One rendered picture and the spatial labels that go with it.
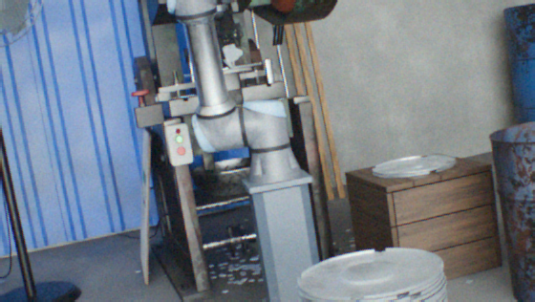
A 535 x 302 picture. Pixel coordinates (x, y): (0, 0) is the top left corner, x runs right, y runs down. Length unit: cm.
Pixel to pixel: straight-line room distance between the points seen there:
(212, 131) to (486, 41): 292
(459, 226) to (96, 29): 228
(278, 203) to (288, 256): 16
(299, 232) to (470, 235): 62
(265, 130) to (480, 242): 83
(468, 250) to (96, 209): 218
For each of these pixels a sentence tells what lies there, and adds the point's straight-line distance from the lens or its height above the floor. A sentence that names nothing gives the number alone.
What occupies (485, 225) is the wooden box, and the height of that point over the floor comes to 15.
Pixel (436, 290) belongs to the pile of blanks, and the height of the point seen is 33.
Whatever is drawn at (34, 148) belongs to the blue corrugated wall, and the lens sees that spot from 386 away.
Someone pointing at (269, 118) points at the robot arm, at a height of 63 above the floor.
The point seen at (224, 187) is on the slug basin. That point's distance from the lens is 269.
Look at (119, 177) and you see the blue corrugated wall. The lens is 389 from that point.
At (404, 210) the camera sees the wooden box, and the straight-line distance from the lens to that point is 226.
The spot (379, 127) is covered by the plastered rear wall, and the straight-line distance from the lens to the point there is 429.
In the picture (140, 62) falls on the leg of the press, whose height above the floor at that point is 87.
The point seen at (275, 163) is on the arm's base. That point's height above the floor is 50.
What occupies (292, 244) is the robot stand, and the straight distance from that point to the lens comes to 206.
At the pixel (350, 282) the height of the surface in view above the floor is 35.
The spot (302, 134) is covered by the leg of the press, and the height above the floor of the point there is 51.
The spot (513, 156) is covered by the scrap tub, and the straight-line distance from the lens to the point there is 198.
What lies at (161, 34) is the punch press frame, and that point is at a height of 96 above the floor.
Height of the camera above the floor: 79
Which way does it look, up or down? 7 degrees down
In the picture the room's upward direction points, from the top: 9 degrees counter-clockwise
